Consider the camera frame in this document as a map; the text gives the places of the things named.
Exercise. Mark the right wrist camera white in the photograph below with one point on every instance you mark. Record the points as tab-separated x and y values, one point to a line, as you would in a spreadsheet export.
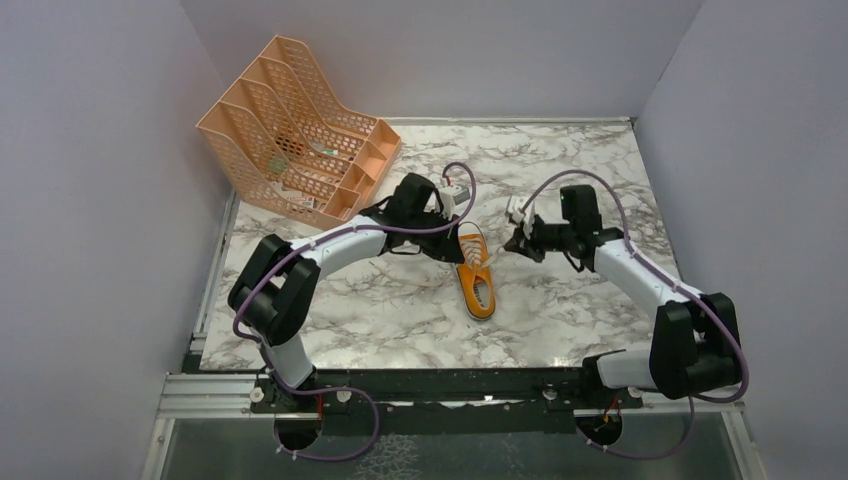
520	213

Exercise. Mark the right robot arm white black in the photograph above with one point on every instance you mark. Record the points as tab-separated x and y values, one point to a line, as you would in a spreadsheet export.
695	346

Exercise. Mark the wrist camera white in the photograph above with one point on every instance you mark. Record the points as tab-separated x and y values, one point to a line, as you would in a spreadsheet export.
520	213
449	197

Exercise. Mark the orange canvas sneaker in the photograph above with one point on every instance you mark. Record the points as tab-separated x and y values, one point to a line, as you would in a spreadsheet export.
474	273

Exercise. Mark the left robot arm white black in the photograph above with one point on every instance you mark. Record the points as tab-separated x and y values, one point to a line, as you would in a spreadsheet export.
272	296

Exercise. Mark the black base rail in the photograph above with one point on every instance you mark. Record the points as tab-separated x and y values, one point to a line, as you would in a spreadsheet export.
351	402

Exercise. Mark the peach plastic file organizer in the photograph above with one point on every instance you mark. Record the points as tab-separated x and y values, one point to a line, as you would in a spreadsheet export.
289	146

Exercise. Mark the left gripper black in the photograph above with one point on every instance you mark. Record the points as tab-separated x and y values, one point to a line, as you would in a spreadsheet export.
447	247

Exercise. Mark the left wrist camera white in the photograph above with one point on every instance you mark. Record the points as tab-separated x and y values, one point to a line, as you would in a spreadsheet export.
449	197

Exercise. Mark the white shoelace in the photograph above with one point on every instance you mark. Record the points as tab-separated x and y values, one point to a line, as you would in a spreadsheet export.
420	271

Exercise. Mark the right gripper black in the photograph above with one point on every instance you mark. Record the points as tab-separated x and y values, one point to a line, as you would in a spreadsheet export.
517	243

